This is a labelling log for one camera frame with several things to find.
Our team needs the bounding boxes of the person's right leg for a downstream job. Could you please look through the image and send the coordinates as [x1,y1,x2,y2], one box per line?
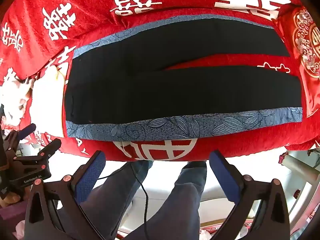
[125,160,207,240]

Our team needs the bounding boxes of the white furniture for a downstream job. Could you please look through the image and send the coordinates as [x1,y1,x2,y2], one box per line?
[276,150,320,233]

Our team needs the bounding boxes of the red pillow with gold embroidery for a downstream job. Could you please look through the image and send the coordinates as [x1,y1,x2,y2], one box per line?
[276,6,320,117]

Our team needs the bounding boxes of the blue floral cloth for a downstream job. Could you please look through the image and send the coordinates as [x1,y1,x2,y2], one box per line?
[65,16,304,142]

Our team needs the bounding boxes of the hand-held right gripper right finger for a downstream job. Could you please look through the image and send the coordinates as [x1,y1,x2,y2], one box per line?
[209,150,292,240]

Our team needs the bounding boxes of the red blanket with white characters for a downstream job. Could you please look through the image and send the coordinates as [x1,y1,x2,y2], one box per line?
[0,0,320,161]

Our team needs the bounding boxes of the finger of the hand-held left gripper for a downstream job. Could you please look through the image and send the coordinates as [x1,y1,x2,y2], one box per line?
[4,123,37,153]
[14,138,62,167]

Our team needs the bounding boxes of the person's leg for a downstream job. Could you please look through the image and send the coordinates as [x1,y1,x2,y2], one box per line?
[80,160,153,240]
[125,160,207,240]

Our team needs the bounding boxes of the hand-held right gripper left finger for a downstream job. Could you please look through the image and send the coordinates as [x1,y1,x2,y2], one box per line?
[25,150,118,240]

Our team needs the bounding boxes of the black cable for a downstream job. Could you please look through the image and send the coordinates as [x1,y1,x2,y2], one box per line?
[98,164,149,240]

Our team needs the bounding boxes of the black pants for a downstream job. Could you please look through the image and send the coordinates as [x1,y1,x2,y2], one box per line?
[64,18,303,125]

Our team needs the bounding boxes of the person's left leg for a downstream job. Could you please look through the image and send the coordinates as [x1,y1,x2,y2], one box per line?
[80,160,153,240]

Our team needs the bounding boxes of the white printed cloth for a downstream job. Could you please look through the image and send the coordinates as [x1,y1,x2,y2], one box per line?
[0,65,69,138]

